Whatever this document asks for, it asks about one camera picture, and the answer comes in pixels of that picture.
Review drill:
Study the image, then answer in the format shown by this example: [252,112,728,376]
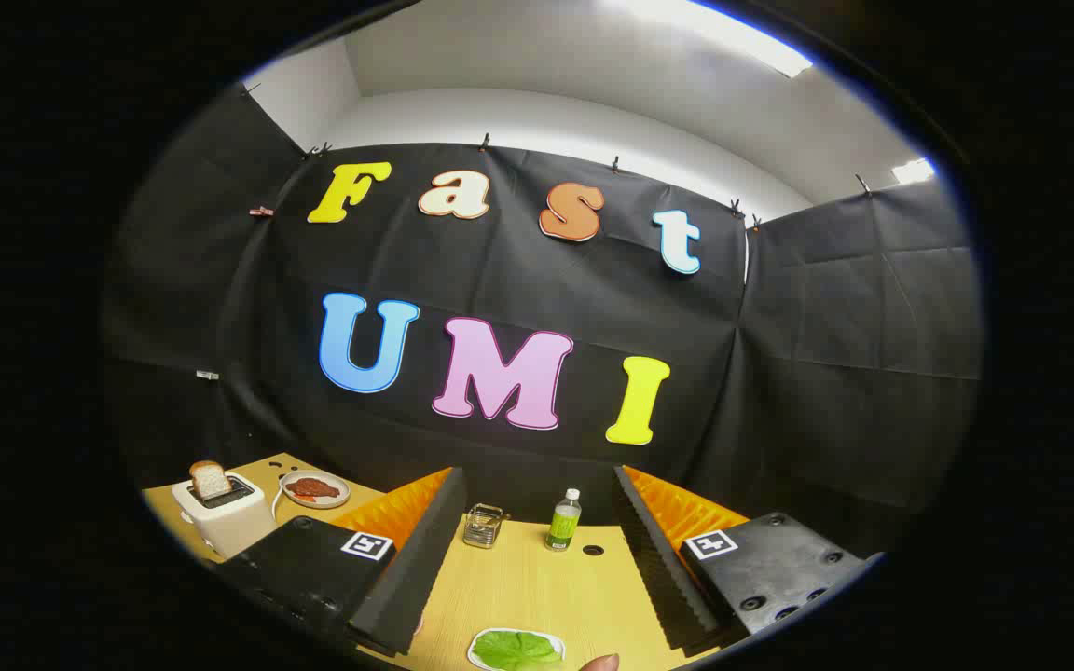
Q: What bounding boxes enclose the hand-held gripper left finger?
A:
[215,466,468,658]

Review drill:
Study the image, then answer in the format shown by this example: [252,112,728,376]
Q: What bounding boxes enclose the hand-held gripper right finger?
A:
[612,464,885,653]

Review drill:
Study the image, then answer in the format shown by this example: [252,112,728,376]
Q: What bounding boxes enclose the green lettuce leaf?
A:
[474,631,564,671]

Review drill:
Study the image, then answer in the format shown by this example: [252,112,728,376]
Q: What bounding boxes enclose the white bread slice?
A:
[189,460,233,502]

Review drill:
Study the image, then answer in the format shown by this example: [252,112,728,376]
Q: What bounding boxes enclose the white square plate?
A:
[467,627,567,671]

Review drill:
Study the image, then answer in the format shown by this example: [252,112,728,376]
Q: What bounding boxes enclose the green label plastic bottle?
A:
[545,488,583,553]

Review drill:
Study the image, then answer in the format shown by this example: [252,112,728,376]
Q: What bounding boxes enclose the round beige plate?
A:
[280,470,351,510]

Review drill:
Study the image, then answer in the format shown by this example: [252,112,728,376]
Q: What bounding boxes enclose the white toaster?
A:
[172,471,277,560]

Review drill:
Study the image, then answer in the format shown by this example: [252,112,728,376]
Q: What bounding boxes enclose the black backdrop cloth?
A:
[99,84,984,560]

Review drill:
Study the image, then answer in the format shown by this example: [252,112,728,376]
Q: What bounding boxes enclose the row of black cloth clips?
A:
[239,82,874,232]

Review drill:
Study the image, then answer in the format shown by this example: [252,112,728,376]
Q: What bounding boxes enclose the metal wire rack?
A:
[462,503,506,549]

